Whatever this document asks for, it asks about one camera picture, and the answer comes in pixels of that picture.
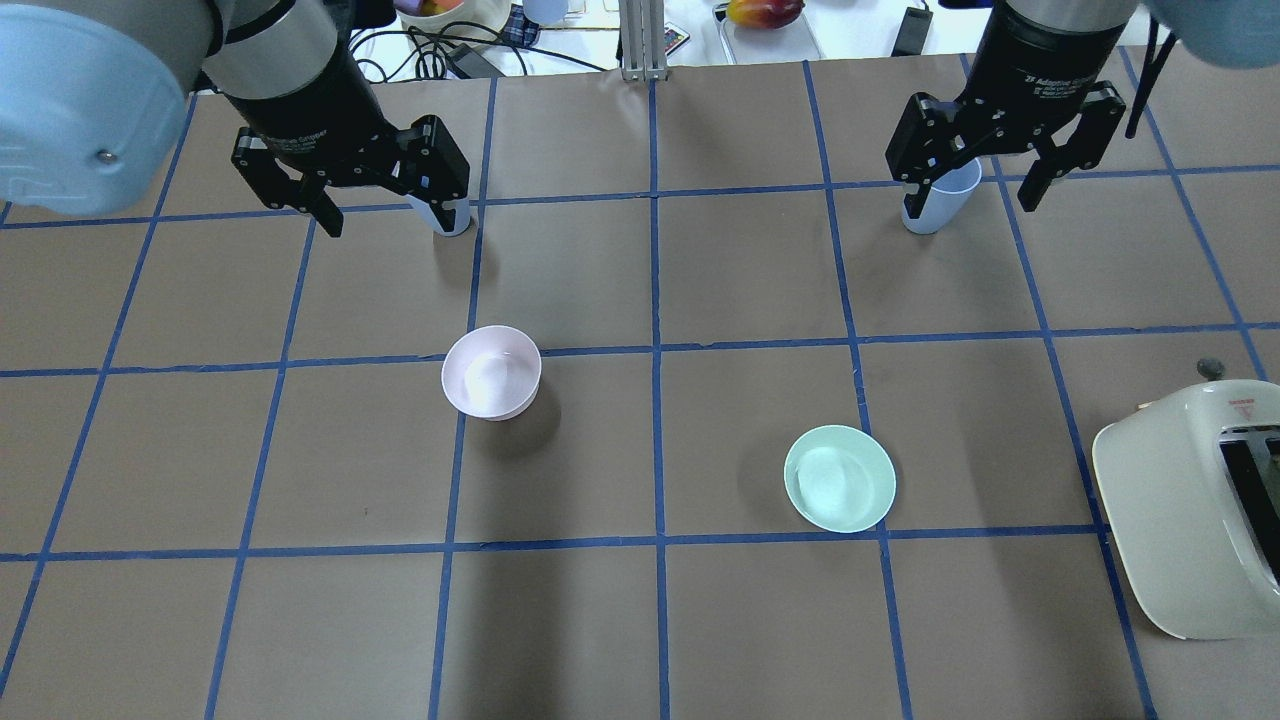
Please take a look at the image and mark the black cables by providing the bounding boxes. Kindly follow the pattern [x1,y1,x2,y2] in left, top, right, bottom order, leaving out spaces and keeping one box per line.
[349,20,611,85]

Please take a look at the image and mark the mango fruit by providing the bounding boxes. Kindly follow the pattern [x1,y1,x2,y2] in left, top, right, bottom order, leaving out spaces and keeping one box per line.
[724,0,805,29]

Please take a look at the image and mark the black power adapter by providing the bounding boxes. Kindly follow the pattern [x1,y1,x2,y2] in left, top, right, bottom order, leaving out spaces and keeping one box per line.
[890,5,934,56]

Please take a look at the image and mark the white bowl with fruit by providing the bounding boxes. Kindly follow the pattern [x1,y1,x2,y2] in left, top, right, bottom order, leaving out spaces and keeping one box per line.
[393,1,511,38]

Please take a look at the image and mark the cream toaster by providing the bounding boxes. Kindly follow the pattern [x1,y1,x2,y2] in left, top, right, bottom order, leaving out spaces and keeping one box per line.
[1091,357,1279,641]

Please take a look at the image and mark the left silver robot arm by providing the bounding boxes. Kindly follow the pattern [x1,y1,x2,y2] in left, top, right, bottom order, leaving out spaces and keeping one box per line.
[1,1,471,237]

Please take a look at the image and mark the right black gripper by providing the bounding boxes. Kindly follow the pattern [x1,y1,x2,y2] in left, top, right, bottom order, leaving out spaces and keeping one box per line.
[884,5,1126,220]

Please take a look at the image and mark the blue cup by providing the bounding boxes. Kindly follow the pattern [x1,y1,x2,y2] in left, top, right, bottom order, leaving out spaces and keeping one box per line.
[901,158,983,234]
[404,195,472,237]

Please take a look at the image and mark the aluminium frame post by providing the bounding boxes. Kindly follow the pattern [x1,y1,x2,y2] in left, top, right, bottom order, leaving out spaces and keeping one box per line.
[618,0,669,82]

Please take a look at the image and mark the clear tray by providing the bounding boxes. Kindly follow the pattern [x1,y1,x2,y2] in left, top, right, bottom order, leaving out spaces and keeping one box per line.
[713,1,822,65]

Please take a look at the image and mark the remote control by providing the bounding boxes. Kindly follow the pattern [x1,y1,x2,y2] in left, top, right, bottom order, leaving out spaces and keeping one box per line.
[663,22,690,56]

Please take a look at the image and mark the green bowl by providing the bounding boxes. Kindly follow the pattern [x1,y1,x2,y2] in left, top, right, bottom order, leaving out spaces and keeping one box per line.
[782,424,899,534]

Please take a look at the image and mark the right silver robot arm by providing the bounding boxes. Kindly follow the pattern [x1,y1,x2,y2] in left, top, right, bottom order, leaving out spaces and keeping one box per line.
[884,1,1279,219]

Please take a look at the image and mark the pink bowl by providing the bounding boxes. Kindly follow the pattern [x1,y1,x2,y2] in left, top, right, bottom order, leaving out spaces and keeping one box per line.
[442,325,543,421]

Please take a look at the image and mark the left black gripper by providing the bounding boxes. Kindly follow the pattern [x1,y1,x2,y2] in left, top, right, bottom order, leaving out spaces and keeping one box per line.
[215,45,470,238]

